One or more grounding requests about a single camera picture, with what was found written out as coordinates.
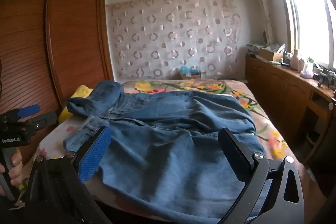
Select beige window curtain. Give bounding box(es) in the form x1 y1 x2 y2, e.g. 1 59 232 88
248 0 276 47

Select blue item in cardboard box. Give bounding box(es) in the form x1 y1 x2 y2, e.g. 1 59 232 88
180 65 201 80

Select brown wooden wardrobe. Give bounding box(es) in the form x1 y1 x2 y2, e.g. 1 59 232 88
1 0 113 113

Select pink bottle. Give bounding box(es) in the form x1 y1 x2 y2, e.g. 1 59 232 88
290 49 299 71

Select light blue denim jeans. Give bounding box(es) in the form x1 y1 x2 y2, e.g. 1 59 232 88
64 91 265 223

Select wooden side cabinet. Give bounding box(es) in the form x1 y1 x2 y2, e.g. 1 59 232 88
245 56 335 166

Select floral bed blanket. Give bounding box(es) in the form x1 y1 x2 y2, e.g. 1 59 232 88
15 78 306 224

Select person's left hand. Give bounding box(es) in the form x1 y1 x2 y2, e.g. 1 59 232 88
9 147 23 186

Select circle patterned wall curtain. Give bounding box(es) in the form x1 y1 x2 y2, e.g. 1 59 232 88
108 0 241 79

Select folded dark blue jeans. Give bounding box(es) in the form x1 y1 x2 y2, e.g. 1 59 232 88
73 80 123 117

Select open cardboard box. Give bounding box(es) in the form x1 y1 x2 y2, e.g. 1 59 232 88
258 48 283 62

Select window with wooden frame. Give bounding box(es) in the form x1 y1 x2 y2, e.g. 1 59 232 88
284 0 335 69

